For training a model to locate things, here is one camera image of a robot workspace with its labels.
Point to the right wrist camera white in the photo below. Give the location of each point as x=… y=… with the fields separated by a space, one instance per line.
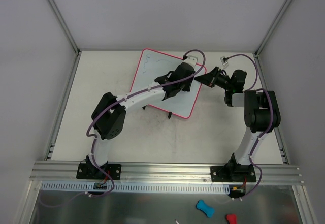
x=224 y=62

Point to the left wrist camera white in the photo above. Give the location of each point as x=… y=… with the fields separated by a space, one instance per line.
x=191 y=60

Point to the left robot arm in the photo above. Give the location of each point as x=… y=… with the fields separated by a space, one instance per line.
x=110 y=113

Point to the pink framed whiteboard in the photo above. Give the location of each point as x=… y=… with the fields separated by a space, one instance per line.
x=153 y=64

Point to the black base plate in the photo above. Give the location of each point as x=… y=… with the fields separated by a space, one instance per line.
x=89 y=171
x=236 y=174

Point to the red eraser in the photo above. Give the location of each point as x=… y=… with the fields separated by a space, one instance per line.
x=231 y=218

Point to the blue eraser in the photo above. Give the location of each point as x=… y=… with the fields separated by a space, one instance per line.
x=205 y=208

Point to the white slotted cable duct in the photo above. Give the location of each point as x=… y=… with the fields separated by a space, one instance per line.
x=215 y=189

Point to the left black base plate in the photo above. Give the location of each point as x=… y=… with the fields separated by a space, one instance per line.
x=89 y=171

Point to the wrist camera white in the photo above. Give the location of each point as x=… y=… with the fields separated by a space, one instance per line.
x=224 y=62
x=191 y=60

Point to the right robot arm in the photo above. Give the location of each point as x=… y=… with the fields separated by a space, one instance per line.
x=261 y=116

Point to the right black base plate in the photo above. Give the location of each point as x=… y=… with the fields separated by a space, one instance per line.
x=236 y=174

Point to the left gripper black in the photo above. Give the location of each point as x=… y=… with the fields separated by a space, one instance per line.
x=176 y=87

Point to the aluminium rail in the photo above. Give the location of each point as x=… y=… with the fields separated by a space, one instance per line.
x=164 y=173

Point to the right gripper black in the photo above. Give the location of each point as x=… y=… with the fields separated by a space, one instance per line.
x=212 y=76

